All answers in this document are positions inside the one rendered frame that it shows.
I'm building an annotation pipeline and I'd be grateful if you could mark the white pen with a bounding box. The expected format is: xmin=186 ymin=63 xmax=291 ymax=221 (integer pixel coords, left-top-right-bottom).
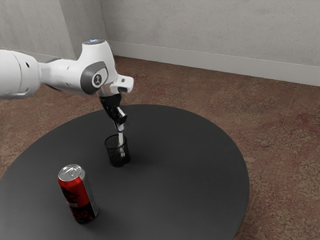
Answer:
xmin=116 ymin=124 xmax=126 ymax=159

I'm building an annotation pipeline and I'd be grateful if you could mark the black mesh pen holder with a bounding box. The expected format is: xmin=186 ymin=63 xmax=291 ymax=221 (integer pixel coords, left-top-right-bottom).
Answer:
xmin=104 ymin=134 xmax=132 ymax=169

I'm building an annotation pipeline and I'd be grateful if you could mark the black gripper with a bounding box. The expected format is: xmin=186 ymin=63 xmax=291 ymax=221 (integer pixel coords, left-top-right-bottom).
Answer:
xmin=98 ymin=93 xmax=129 ymax=131

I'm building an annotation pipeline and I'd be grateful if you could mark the red and black drink can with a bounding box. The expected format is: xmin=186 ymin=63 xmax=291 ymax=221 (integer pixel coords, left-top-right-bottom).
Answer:
xmin=57 ymin=163 xmax=100 ymax=225

